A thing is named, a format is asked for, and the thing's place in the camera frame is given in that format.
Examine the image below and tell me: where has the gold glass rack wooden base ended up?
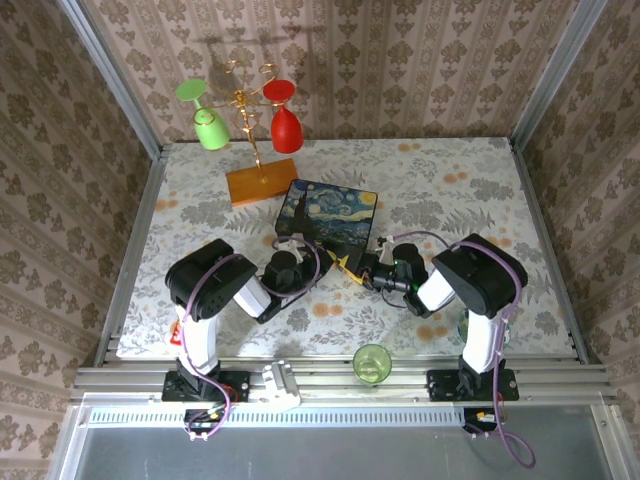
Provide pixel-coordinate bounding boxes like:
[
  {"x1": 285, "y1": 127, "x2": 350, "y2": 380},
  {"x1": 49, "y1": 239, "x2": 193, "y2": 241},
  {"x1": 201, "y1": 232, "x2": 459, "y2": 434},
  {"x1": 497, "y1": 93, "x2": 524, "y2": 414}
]
[{"x1": 208, "y1": 59, "x2": 300, "y2": 209}]

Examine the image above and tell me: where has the black box with painting lid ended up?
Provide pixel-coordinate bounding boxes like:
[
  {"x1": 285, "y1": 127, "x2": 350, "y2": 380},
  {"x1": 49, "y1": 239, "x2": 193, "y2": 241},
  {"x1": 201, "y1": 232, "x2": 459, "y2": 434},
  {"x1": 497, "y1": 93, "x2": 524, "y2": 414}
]
[{"x1": 274, "y1": 178, "x2": 380, "y2": 252}]

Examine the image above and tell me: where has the grey metal panel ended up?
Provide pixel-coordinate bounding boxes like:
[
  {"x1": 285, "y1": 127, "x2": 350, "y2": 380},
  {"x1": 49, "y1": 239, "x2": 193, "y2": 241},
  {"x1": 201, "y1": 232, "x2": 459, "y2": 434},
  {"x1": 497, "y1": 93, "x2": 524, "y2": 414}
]
[{"x1": 59, "y1": 423, "x2": 621, "y2": 480}]

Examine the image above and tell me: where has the white plastic device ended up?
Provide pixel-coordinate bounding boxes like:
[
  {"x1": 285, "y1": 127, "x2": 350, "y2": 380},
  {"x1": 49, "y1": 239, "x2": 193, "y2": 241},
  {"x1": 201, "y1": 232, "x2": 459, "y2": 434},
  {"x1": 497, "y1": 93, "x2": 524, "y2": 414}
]
[{"x1": 262, "y1": 360, "x2": 303, "y2": 409}]

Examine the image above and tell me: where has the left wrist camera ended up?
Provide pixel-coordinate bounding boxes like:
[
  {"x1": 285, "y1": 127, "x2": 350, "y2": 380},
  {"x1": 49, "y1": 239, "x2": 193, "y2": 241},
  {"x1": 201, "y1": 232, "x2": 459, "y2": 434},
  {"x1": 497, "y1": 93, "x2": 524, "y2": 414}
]
[{"x1": 277, "y1": 236, "x2": 307, "y2": 262}]

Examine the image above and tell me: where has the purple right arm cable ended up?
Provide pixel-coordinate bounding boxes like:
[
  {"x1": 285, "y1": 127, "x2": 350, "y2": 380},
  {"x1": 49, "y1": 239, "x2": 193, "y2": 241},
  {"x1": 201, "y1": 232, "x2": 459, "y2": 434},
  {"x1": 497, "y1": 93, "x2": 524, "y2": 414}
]
[{"x1": 392, "y1": 228, "x2": 537, "y2": 470}]

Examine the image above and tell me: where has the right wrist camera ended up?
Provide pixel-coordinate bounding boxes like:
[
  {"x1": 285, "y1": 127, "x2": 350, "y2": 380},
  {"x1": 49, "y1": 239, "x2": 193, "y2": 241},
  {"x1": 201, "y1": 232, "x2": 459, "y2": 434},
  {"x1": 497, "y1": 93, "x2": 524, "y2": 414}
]
[{"x1": 374, "y1": 234, "x2": 397, "y2": 261}]

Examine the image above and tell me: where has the green transparent cup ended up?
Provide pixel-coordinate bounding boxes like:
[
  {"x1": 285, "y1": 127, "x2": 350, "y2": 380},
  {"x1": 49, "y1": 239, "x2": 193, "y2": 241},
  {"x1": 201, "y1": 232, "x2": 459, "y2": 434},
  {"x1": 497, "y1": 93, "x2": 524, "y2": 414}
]
[{"x1": 351, "y1": 343, "x2": 394, "y2": 388}]

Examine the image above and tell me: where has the aluminium frame rail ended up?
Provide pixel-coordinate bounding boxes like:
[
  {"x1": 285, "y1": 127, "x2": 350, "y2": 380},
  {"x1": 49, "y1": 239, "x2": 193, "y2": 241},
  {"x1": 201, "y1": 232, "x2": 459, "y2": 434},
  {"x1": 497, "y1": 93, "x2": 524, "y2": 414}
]
[
  {"x1": 507, "y1": 137, "x2": 594, "y2": 364},
  {"x1": 69, "y1": 349, "x2": 619, "y2": 407},
  {"x1": 92, "y1": 147, "x2": 171, "y2": 364}
]

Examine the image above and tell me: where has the white slotted cable duct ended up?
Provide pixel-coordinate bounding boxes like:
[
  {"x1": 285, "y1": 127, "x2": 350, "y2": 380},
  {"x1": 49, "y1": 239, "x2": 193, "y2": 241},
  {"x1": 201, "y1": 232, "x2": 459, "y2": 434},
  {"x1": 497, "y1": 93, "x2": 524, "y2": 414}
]
[{"x1": 79, "y1": 405, "x2": 601, "y2": 427}]

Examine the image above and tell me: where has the green plastic goblet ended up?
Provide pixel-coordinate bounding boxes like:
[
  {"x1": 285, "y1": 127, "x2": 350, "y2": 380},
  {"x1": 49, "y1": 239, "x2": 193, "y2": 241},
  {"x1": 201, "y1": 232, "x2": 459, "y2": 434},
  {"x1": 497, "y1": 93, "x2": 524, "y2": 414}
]
[{"x1": 175, "y1": 77, "x2": 233, "y2": 152}]

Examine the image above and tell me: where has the aluminium frame post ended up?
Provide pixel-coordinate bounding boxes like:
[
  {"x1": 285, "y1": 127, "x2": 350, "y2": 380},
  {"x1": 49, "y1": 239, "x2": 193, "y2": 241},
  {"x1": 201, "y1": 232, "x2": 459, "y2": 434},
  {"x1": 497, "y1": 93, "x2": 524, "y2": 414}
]
[
  {"x1": 507, "y1": 0, "x2": 609, "y2": 151},
  {"x1": 57, "y1": 0, "x2": 169, "y2": 159}
]

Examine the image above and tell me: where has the floral patterned tablecloth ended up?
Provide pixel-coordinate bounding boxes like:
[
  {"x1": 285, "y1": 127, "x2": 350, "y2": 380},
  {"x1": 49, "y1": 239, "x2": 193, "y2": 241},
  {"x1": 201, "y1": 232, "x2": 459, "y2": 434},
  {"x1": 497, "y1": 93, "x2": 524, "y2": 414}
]
[{"x1": 117, "y1": 137, "x2": 576, "y2": 360}]

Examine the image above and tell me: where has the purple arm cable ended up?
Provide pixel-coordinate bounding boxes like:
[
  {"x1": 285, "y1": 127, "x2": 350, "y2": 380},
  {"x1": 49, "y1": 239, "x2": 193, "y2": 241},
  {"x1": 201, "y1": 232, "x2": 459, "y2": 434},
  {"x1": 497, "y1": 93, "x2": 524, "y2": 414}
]
[
  {"x1": 392, "y1": 228, "x2": 537, "y2": 470},
  {"x1": 179, "y1": 233, "x2": 322, "y2": 444}
]

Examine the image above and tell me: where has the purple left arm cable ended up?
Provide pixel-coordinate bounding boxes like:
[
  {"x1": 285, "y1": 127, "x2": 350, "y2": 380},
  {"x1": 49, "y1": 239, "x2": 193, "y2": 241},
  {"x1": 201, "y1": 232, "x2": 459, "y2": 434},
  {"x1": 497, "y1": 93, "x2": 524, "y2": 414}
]
[{"x1": 179, "y1": 233, "x2": 322, "y2": 444}]

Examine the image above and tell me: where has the black power connector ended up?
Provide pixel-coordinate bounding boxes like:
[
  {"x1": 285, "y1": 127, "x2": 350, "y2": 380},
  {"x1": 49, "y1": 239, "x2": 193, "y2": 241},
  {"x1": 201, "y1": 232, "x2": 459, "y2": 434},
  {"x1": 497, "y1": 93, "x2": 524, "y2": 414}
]
[
  {"x1": 460, "y1": 407, "x2": 502, "y2": 437},
  {"x1": 183, "y1": 407, "x2": 227, "y2": 444}
]

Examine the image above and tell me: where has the red plastic goblet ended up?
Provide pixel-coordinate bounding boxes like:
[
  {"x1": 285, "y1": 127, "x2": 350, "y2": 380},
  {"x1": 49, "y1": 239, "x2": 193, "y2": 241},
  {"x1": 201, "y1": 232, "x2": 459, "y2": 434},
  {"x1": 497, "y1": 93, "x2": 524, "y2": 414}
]
[{"x1": 261, "y1": 78, "x2": 305, "y2": 155}]

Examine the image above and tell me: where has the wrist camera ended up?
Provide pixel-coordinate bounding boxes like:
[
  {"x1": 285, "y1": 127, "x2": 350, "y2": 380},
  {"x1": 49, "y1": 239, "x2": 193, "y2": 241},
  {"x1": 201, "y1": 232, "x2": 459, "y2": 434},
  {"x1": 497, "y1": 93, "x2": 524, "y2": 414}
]
[
  {"x1": 374, "y1": 234, "x2": 397, "y2": 261},
  {"x1": 277, "y1": 236, "x2": 307, "y2": 262}
]

